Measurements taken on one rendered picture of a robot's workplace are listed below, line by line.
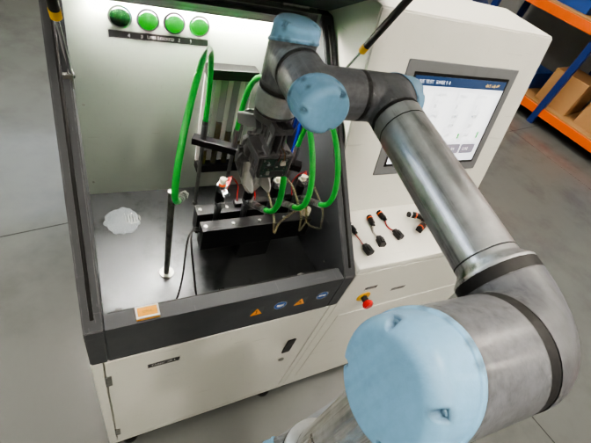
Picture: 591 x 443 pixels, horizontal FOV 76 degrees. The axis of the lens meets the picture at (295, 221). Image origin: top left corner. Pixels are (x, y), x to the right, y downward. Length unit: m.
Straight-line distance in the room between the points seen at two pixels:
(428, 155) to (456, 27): 0.74
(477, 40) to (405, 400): 1.11
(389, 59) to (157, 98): 0.63
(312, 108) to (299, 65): 0.07
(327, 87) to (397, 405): 0.37
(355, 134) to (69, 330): 1.52
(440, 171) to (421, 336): 0.25
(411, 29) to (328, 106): 0.62
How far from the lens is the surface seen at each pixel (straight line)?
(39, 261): 2.27
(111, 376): 1.16
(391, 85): 0.61
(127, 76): 1.12
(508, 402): 0.37
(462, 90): 1.33
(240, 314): 1.04
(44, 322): 2.08
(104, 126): 1.20
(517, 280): 0.45
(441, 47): 1.21
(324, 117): 0.54
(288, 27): 0.61
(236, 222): 1.09
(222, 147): 1.14
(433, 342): 0.32
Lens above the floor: 1.78
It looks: 44 degrees down
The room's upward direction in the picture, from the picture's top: 22 degrees clockwise
